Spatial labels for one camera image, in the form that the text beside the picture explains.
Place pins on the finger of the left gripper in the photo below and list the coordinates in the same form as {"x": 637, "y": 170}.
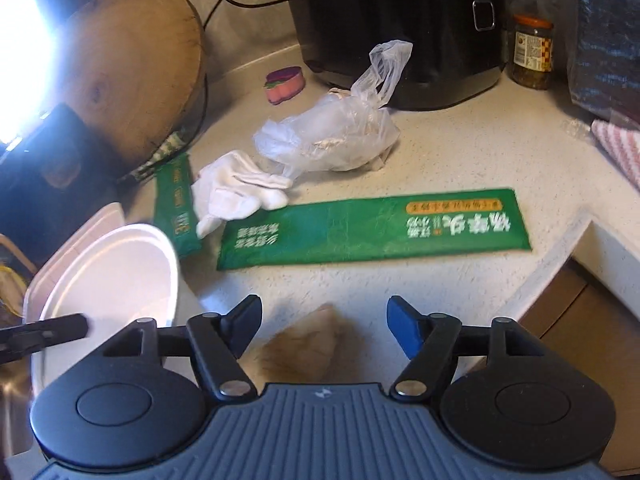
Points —
{"x": 20, "y": 341}

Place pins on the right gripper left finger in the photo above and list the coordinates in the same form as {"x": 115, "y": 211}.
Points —
{"x": 212, "y": 342}

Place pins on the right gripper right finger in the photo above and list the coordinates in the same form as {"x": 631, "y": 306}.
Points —
{"x": 434, "y": 343}

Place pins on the brown ginger root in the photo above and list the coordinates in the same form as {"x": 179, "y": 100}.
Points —
{"x": 302, "y": 353}

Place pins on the purple pink sponge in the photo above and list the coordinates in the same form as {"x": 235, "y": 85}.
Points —
{"x": 284, "y": 84}

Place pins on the long green food wrapper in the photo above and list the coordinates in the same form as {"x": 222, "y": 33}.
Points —
{"x": 372, "y": 229}

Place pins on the small green food wrapper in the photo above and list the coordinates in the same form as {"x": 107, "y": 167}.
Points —
{"x": 173, "y": 208}

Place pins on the white cloth glove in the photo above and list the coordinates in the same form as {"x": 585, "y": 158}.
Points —
{"x": 233, "y": 187}

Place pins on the red white plastic box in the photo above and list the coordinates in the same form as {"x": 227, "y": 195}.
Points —
{"x": 107, "y": 219}

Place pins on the green white checkered cloth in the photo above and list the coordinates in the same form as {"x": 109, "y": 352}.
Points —
{"x": 172, "y": 146}

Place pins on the clear plastic bag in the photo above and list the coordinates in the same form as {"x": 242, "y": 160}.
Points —
{"x": 344, "y": 130}

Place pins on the pink striped towel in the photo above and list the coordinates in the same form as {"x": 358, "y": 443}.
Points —
{"x": 622, "y": 145}

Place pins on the round wooden cutting board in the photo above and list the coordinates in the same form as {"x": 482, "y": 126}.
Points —
{"x": 130, "y": 70}

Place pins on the glass jar of pickles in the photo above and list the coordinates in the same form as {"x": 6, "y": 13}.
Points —
{"x": 532, "y": 52}

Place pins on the black square rice cooker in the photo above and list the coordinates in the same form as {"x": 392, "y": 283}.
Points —
{"x": 457, "y": 45}

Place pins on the dark plastic wrapped package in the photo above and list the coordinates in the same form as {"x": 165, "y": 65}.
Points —
{"x": 602, "y": 47}

